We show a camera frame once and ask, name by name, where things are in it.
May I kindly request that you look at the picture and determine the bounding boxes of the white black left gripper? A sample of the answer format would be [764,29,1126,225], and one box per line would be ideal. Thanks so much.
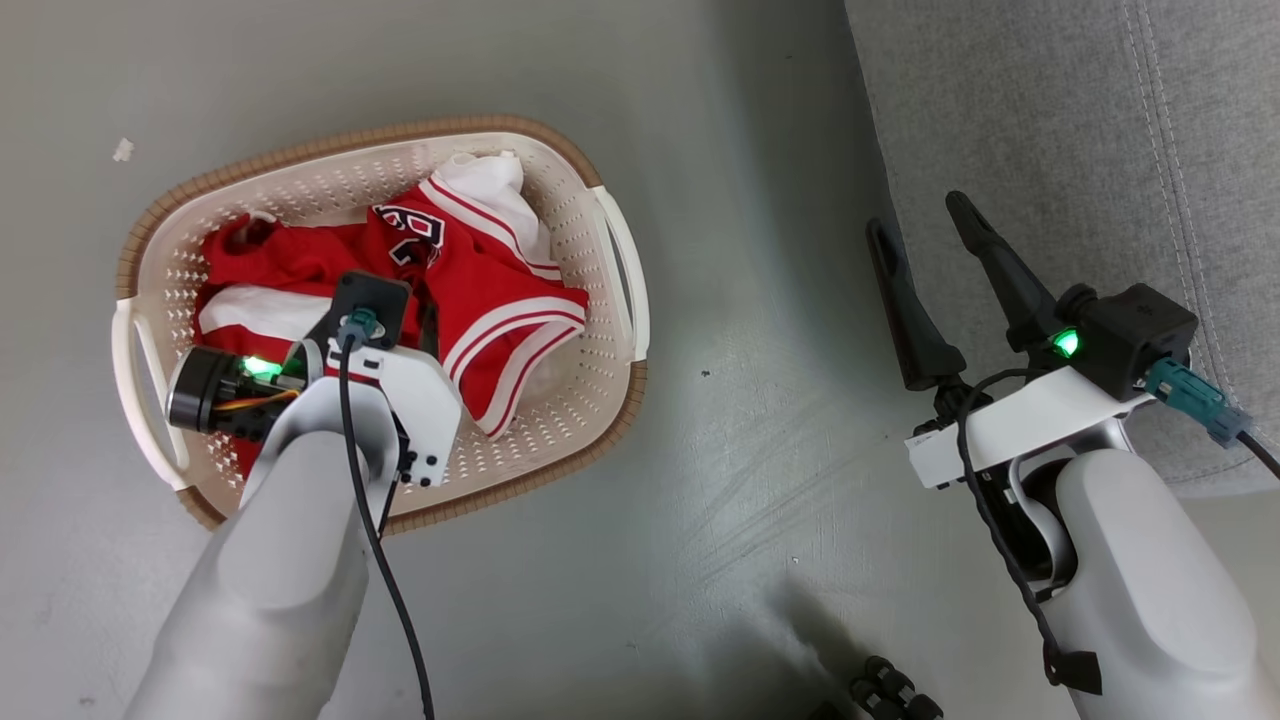
[165,298,463,491]

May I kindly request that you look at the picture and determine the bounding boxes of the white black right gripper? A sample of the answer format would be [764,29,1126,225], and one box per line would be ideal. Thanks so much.
[865,190,1153,491]

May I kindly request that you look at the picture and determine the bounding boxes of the red white-striped basketball jersey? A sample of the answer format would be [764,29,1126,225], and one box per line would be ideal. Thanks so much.
[365,180,591,441]

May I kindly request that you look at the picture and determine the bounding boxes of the white cloth garment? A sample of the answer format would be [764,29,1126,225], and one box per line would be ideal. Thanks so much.
[438,150,553,267]

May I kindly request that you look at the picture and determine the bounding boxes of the plain red garment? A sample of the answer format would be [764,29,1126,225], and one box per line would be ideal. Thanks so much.
[198,213,373,303]

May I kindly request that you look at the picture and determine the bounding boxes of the white brown-rimmed laundry basket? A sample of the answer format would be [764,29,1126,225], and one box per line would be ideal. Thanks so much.
[112,115,651,536]

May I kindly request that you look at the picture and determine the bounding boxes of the grey fabric sofa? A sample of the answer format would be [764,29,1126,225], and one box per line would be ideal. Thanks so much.
[845,0,1280,498]

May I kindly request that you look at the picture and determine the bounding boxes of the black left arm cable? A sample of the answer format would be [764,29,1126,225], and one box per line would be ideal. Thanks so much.
[338,335,437,720]

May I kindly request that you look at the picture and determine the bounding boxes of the teal plug camera cable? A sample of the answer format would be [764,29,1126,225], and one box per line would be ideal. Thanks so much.
[1143,358,1280,481]

